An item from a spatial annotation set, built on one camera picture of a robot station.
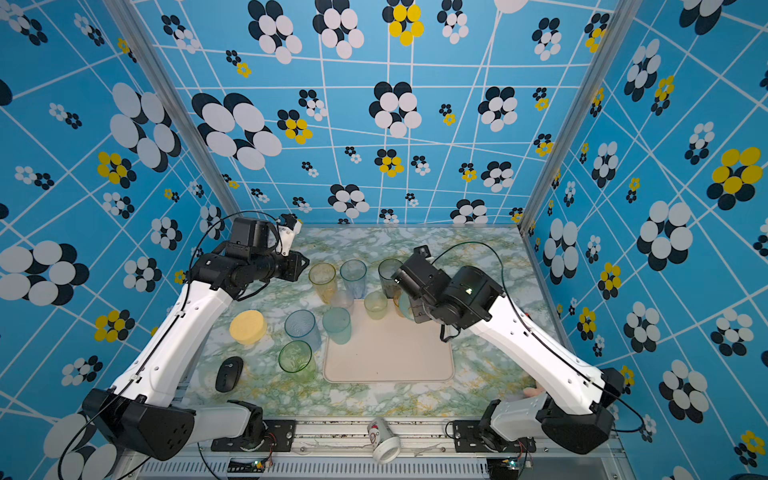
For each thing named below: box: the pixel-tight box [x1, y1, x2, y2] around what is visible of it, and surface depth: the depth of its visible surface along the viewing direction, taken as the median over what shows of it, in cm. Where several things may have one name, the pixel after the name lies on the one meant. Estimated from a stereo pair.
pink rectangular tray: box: [323, 299, 455, 383], surface depth 87 cm
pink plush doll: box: [523, 387, 545, 398], surface depth 78 cm
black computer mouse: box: [215, 356, 244, 393], surface depth 84 cm
